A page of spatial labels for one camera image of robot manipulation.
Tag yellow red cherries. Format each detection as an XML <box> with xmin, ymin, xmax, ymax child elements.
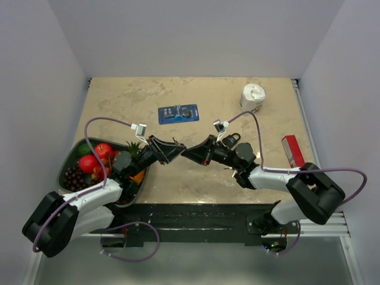
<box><xmin>91</xmin><ymin>159</ymin><xmax>112</xmax><ymax>181</ymax></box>

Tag dark green fruit tray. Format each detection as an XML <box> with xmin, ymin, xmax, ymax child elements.
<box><xmin>57</xmin><ymin>137</ymin><xmax>148</xmax><ymax>208</ymax></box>

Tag brass padlock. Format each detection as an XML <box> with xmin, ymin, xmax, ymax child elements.
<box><xmin>172</xmin><ymin>137</ymin><xmax>181</xmax><ymax>145</ymax></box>

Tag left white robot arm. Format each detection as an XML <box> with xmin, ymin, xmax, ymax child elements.
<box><xmin>22</xmin><ymin>135</ymin><xmax>186</xmax><ymax>258</ymax></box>

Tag purple grapes bunch front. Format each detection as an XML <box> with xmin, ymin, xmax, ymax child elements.
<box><xmin>115</xmin><ymin>198</ymin><xmax>131</xmax><ymax>206</ymax></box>

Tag blue blister card package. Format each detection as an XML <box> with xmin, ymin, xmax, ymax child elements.
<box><xmin>158</xmin><ymin>104</ymin><xmax>200</xmax><ymax>125</ymax></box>

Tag white paper roll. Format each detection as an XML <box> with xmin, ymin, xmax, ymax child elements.
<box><xmin>240</xmin><ymin>84</ymin><xmax>266</xmax><ymax>113</ymax></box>

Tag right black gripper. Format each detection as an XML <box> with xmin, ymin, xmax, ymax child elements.
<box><xmin>182</xmin><ymin>134</ymin><xmax>242</xmax><ymax>170</ymax></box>

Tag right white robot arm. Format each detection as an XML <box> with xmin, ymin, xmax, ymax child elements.
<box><xmin>181</xmin><ymin>135</ymin><xmax>346</xmax><ymax>235</ymax></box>

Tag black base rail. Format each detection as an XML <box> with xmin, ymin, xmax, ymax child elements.
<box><xmin>89</xmin><ymin>204</ymin><xmax>282</xmax><ymax>247</ymax></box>

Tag red box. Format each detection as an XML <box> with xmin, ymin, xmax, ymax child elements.
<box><xmin>281</xmin><ymin>135</ymin><xmax>305</xmax><ymax>168</ymax></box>

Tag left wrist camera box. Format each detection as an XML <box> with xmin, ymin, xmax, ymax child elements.
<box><xmin>130</xmin><ymin>123</ymin><xmax>148</xmax><ymax>145</ymax></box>

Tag black padlock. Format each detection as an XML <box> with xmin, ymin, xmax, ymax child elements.
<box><xmin>222</xmin><ymin>132</ymin><xmax>241</xmax><ymax>149</ymax></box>

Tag purple cable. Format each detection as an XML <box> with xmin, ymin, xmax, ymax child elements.
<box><xmin>224</xmin><ymin>111</ymin><xmax>368</xmax><ymax>256</ymax></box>
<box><xmin>32</xmin><ymin>117</ymin><xmax>161</xmax><ymax>262</ymax></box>

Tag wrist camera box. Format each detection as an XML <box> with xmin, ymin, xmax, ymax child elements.
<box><xmin>213</xmin><ymin>119</ymin><xmax>230</xmax><ymax>143</ymax></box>
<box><xmin>130</xmin><ymin>123</ymin><xmax>148</xmax><ymax>145</ymax></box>

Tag bunch of black keys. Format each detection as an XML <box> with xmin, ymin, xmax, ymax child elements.
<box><xmin>224</xmin><ymin>167</ymin><xmax>238</xmax><ymax>178</ymax></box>

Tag orange spiky fruit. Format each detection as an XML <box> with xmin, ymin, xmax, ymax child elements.
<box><xmin>129</xmin><ymin>170</ymin><xmax>146</xmax><ymax>185</ymax></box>

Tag green lime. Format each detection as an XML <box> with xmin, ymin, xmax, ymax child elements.
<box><xmin>77</xmin><ymin>143</ymin><xmax>92</xmax><ymax>157</ymax></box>

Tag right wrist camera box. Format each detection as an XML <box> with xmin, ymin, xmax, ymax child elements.
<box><xmin>213</xmin><ymin>119</ymin><xmax>230</xmax><ymax>143</ymax></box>

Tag red apple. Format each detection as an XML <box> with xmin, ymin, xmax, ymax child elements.
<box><xmin>94</xmin><ymin>142</ymin><xmax>114</xmax><ymax>159</ymax></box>
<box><xmin>78</xmin><ymin>154</ymin><xmax>99</xmax><ymax>174</ymax></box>

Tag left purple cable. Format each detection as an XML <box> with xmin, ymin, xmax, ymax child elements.
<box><xmin>32</xmin><ymin>117</ymin><xmax>161</xmax><ymax>262</ymax></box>

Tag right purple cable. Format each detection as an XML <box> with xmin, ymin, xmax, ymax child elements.
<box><xmin>224</xmin><ymin>111</ymin><xmax>368</xmax><ymax>256</ymax></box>

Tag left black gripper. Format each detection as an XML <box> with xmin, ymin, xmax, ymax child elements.
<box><xmin>128</xmin><ymin>135</ymin><xmax>186</xmax><ymax>178</ymax></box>

